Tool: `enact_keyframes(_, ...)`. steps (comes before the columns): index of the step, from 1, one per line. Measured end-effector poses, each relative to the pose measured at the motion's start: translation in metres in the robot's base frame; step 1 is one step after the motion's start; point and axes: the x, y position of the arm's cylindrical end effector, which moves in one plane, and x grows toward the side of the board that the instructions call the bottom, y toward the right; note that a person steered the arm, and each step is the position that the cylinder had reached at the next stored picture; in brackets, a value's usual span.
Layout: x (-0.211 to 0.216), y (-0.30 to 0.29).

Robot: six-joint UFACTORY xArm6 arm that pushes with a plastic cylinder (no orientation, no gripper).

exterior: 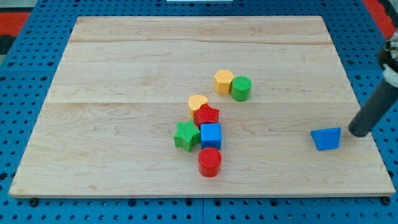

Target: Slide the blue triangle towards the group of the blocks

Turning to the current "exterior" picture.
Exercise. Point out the red cylinder block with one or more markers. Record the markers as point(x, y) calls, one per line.
point(209, 162)

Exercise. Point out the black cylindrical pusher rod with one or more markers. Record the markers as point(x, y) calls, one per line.
point(377, 105)

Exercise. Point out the red star block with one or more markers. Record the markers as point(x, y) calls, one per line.
point(205, 115)

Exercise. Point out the wooden board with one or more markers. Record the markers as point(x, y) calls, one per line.
point(107, 125)

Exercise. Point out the yellow hexagon block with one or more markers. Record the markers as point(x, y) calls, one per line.
point(223, 81)

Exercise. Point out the green star block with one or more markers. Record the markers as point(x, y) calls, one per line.
point(187, 135)

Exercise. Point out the green cylinder block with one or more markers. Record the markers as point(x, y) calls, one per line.
point(241, 88)

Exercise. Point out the yellow heart block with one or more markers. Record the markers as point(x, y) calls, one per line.
point(195, 102)

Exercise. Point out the blue cube block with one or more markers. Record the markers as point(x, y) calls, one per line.
point(211, 135)

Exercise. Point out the black and silver end effector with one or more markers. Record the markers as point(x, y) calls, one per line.
point(387, 58)

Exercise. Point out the blue triangle block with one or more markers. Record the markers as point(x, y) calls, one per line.
point(326, 139)

